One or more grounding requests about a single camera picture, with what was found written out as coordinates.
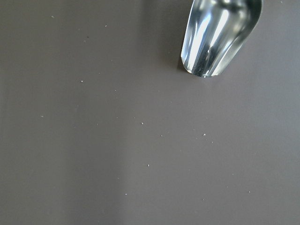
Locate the steel scoop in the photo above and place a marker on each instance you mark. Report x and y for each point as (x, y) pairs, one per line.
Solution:
(216, 30)

